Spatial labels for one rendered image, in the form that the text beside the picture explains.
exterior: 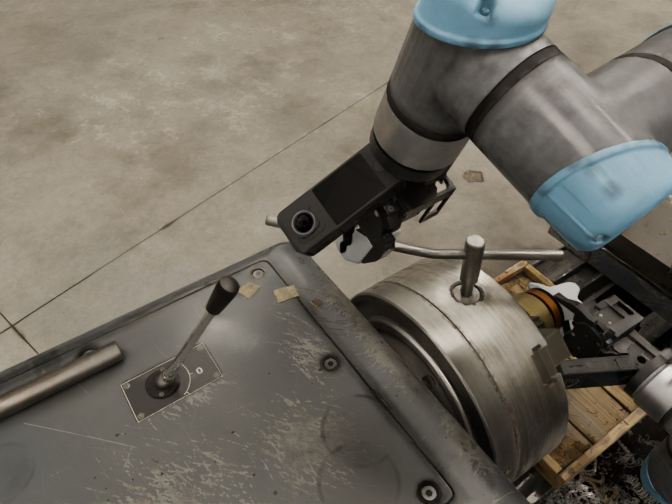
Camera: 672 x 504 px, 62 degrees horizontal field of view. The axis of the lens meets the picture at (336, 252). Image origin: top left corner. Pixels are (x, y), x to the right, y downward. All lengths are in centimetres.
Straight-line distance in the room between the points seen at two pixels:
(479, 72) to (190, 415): 41
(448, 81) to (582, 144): 9
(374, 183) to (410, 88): 11
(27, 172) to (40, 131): 37
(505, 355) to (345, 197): 30
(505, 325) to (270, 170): 229
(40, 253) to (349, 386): 227
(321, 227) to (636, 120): 25
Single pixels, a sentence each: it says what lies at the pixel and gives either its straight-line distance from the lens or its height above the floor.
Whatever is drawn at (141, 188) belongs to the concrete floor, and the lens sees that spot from 291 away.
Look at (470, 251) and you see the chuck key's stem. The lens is 64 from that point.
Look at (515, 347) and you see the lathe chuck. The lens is 69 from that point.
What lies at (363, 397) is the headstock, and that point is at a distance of 58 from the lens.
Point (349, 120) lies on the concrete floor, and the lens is 323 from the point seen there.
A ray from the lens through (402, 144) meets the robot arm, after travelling 42.
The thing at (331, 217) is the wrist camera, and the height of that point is 144.
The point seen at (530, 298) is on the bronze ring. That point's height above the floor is 112.
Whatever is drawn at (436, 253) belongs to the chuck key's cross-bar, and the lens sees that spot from 64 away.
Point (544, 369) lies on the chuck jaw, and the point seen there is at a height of 119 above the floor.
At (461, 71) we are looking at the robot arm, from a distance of 36.
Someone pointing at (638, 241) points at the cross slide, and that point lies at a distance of 127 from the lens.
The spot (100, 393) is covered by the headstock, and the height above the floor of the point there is 126.
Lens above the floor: 176
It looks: 46 degrees down
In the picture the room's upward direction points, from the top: straight up
